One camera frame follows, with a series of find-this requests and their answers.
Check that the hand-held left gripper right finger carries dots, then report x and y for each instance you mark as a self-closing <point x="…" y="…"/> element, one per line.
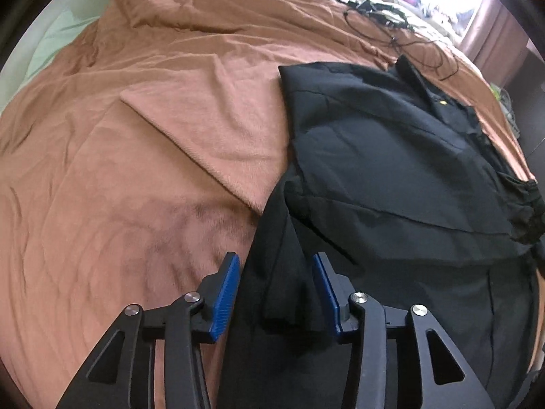
<point x="327" y="294"/>

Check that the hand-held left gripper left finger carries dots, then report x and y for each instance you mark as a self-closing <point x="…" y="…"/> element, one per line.
<point x="223" y="298"/>

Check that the black jacket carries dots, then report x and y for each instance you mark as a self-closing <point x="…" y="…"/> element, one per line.
<point x="383" y="157"/>

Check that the brown blanket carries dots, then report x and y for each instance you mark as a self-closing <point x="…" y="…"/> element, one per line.
<point x="127" y="179"/>

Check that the dark wooden cabinet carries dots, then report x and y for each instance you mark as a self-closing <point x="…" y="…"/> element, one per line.
<point x="534" y="93"/>

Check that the beige patterned sheet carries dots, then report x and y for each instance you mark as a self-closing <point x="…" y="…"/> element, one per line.
<point x="425" y="21"/>

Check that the pink-brown curtain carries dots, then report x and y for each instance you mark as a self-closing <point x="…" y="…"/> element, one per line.
<point x="494" y="38"/>

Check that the light green sheet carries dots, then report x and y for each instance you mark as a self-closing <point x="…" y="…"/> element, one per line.
<point x="64" y="30"/>

